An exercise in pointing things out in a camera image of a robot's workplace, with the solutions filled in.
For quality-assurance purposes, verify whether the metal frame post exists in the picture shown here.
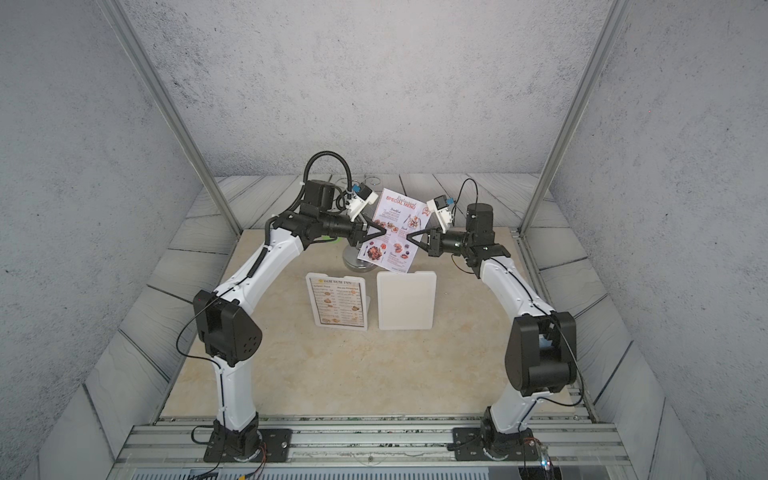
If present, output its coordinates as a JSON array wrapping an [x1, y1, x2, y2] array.
[[518, 0, 631, 238], [97, 0, 244, 238]]

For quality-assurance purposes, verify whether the dim sum inn menu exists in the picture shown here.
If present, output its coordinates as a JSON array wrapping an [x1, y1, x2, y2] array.
[[310, 277, 365, 328]]

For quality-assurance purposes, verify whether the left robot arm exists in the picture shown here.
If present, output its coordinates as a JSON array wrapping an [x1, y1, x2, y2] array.
[[193, 180, 386, 463]]

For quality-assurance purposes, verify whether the pink special menu sheet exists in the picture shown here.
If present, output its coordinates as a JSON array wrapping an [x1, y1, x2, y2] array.
[[359, 189, 430, 273]]

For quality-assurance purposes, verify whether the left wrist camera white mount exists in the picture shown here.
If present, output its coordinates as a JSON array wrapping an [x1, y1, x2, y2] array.
[[345, 184, 378, 221]]

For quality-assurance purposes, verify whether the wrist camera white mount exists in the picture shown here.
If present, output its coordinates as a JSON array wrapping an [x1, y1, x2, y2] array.
[[426, 194, 455, 233], [345, 184, 378, 221]]

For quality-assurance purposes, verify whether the white menu rack left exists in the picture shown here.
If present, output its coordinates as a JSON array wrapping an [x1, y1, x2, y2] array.
[[305, 272, 372, 332]]

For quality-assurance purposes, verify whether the left metal frame post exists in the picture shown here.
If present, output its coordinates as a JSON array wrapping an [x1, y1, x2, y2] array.
[[97, 0, 244, 238]]

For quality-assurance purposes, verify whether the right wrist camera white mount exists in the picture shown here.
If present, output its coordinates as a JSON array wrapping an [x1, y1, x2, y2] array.
[[426, 194, 455, 233]]

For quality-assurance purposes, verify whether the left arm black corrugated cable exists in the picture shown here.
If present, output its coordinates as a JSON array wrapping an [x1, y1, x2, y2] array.
[[257, 150, 354, 280]]

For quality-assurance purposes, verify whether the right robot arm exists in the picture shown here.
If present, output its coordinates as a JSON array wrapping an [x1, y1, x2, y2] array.
[[407, 195, 581, 461]]

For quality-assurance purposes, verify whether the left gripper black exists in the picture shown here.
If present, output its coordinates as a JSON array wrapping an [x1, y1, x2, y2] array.
[[317, 212, 386, 248]]

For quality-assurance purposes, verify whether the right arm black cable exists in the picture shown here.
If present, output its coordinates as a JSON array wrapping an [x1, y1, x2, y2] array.
[[449, 177, 586, 415]]

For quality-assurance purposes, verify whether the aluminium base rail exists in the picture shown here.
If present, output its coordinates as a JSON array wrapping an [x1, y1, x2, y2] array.
[[109, 409, 635, 479]]

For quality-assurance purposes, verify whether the white menu rack right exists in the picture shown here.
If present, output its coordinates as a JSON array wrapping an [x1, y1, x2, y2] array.
[[377, 271, 437, 331]]

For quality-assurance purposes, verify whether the right metal frame post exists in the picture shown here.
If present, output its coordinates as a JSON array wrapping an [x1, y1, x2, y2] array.
[[518, 0, 631, 238]]

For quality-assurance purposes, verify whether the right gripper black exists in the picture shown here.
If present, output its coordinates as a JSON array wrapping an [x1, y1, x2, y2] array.
[[409, 226, 476, 261]]

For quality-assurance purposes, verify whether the white menu rack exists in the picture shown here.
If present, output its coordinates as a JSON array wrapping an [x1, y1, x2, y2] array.
[[305, 272, 372, 332], [377, 271, 437, 331]]

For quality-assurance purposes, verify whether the chrome glass holder stand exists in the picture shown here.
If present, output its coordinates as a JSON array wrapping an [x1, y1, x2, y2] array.
[[333, 176, 377, 273]]

